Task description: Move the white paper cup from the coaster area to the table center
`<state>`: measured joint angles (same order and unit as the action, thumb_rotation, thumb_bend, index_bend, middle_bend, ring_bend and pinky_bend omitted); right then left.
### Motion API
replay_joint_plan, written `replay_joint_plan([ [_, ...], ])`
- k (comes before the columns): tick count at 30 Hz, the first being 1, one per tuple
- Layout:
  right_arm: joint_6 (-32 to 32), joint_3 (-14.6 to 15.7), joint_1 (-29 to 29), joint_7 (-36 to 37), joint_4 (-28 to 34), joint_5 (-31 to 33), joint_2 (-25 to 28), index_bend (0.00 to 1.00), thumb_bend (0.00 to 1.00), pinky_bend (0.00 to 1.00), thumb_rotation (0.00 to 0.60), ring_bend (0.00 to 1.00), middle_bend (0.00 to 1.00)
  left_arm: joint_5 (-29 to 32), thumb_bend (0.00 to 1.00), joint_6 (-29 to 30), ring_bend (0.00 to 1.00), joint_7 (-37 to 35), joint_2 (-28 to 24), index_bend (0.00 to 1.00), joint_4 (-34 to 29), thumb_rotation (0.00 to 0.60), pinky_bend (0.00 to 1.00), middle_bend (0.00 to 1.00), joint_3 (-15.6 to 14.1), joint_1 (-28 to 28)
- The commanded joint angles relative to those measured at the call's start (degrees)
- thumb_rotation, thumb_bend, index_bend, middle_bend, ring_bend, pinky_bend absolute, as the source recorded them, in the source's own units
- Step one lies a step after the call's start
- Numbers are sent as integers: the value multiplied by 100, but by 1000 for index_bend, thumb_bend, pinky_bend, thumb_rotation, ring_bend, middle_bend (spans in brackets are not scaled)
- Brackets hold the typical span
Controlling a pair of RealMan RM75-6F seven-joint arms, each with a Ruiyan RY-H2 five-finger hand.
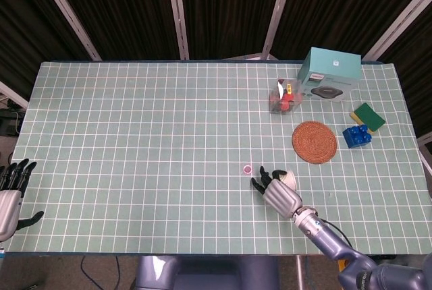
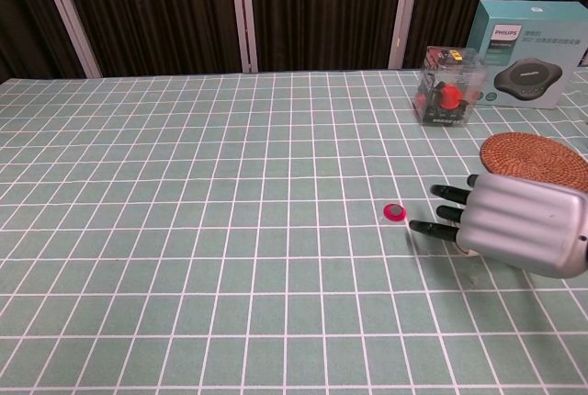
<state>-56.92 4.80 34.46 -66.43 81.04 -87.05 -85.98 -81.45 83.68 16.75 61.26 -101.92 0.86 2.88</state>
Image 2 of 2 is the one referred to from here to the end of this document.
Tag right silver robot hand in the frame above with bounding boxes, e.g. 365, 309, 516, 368
408, 173, 588, 280

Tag round woven coaster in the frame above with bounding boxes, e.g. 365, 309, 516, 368
480, 131, 588, 193

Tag small red round disc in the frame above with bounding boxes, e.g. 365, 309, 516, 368
382, 202, 409, 223

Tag clear plastic box of toys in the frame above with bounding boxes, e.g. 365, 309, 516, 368
413, 45, 488, 128

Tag teal Philips speaker box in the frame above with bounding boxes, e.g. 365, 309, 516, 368
465, 0, 588, 111

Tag green white checked tablecloth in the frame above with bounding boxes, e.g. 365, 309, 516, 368
0, 68, 588, 395

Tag dark pleated curtain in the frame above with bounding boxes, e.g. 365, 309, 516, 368
0, 0, 588, 86

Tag white screen frame post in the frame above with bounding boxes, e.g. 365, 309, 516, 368
387, 0, 424, 71
35, 0, 103, 79
227, 0, 259, 73

